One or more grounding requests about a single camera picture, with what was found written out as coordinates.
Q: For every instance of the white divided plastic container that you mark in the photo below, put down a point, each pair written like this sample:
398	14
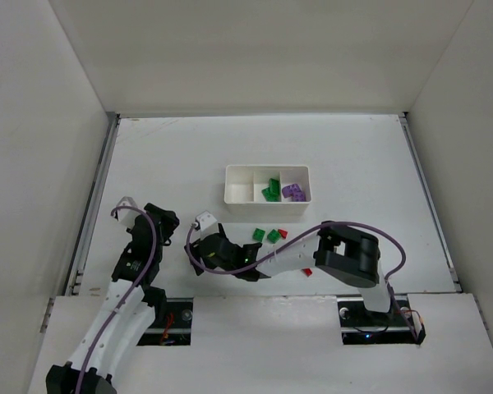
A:
243	185

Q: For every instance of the red slope lego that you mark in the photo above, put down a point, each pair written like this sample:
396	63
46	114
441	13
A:
283	233

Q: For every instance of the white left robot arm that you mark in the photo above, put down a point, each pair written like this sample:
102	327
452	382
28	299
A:
130	306

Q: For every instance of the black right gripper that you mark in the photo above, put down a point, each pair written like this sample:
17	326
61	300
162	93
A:
208	249

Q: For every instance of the short green lego plate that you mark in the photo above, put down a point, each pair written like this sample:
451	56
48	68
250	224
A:
274	186

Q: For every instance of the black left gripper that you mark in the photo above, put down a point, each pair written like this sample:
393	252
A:
160	217

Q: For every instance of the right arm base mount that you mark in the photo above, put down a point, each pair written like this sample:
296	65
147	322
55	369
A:
360	326

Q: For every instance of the large purple arch lego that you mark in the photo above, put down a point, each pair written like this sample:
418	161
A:
291	190

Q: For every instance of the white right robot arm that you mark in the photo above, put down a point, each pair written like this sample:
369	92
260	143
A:
338	250

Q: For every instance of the green square lego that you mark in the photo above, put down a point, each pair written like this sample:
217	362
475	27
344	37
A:
273	236
258	235

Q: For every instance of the long green lego plate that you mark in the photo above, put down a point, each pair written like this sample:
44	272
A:
269	197

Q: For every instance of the small purple curved lego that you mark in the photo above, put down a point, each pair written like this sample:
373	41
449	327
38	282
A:
298	196

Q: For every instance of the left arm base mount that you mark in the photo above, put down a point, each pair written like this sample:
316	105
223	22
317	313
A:
173	325

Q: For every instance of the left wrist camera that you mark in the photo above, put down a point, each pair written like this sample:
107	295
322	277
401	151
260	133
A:
127	213

